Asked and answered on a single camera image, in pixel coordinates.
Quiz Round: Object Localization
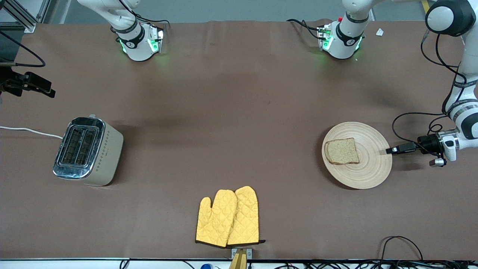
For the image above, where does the round light wooden plate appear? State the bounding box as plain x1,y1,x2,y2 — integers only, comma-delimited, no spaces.
322,122,393,189

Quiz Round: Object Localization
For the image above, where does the brown crust bread slice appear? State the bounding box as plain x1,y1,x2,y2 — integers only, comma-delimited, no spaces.
324,137,360,166

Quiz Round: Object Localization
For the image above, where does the cream and chrome toaster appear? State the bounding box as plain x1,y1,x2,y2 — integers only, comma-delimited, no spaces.
52,114,124,186

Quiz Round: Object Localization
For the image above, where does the yellow quilted oven mitt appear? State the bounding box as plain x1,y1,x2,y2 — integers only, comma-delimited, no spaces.
195,189,238,248
227,186,266,246

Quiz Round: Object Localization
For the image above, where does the brown table cover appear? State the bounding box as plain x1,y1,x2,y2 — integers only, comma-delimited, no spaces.
0,19,478,261

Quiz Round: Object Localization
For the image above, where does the light wooden stick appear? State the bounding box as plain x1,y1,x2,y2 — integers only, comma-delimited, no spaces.
229,250,248,269

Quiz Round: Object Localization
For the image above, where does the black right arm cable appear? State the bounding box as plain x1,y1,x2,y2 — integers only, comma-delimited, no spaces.
0,31,46,68

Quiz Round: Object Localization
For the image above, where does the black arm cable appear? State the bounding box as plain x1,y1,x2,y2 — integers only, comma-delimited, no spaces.
0,31,46,68
392,31,468,157

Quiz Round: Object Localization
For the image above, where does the white toaster power cable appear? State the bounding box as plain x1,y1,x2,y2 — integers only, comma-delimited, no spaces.
0,126,63,139

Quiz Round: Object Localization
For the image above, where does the aluminium frame profile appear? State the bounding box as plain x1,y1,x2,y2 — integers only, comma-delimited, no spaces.
0,0,56,33

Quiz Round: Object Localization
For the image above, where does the black looped cable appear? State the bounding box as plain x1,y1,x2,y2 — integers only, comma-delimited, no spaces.
379,236,424,262

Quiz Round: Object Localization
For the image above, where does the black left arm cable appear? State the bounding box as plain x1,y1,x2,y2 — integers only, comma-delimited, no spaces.
392,31,468,157

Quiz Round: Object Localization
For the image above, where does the tangled black cable bundle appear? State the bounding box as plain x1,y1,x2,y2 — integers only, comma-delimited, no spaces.
274,259,478,269

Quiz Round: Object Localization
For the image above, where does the black base cable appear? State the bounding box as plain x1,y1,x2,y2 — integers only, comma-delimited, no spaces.
287,19,322,40
133,14,170,26

